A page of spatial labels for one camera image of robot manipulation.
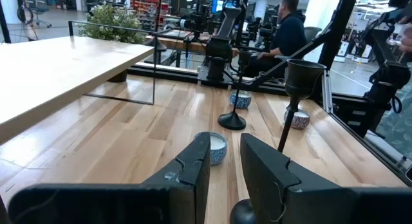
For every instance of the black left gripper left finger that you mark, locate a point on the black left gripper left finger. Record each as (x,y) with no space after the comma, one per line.
(180,192)

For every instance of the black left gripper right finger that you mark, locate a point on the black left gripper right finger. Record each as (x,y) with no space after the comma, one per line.
(273,192)

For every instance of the blue patterned candle bowl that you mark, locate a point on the blue patterned candle bowl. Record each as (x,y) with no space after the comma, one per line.
(243,101)
(219,153)

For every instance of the black metal candlestick holder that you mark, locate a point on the black metal candlestick holder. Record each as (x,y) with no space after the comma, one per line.
(302,79)
(231,122)

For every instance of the purple patterned candle bowl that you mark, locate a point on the purple patterned candle bowl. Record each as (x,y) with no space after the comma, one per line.
(299,121)

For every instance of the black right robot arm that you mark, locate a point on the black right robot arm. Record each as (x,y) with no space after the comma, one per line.
(227,22)

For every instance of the black background robot arm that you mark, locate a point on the black background robot arm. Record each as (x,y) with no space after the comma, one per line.
(267,32)
(196,22)

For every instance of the wooden workbench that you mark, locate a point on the wooden workbench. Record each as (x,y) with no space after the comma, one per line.
(180,43)

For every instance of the blue lit screen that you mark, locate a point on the blue lit screen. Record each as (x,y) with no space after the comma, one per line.
(215,2)

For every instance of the shelving with red bins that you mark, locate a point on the shelving with red bins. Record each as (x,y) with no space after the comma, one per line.
(148,6)

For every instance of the grey office chair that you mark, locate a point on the grey office chair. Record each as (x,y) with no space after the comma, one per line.
(312,32)

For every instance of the green potted plant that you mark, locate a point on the green potted plant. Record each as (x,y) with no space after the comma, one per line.
(109,21)

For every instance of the silver aluminium bar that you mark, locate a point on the silver aluminium bar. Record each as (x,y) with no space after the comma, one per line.
(327,92)

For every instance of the wooden shelf with black legs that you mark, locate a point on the wooden shelf with black legs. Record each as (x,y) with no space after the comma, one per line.
(64,72)

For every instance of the wheeled office chair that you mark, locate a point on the wheeled office chair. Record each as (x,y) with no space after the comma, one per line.
(38,8)

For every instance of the person's hand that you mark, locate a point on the person's hand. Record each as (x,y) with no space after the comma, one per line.
(407,39)

